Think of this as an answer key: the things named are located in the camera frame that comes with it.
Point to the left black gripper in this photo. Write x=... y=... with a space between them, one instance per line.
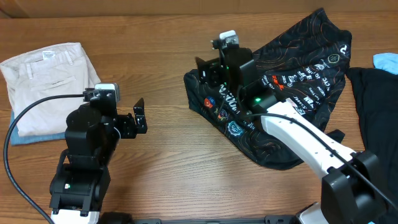
x=129 y=129

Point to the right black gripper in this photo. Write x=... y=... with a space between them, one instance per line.
x=204 y=69

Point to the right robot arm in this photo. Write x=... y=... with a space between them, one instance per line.
x=352 y=189

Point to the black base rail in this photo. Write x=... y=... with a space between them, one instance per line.
x=125 y=218

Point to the folded blue denim garment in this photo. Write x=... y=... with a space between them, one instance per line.
x=31 y=138

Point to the black printed cycling jersey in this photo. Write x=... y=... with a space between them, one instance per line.
x=305 y=65

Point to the folded beige trousers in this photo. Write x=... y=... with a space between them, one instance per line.
x=62 y=69

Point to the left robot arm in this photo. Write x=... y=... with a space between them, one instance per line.
x=93 y=132

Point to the light blue garment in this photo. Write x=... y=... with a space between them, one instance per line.
x=387 y=62

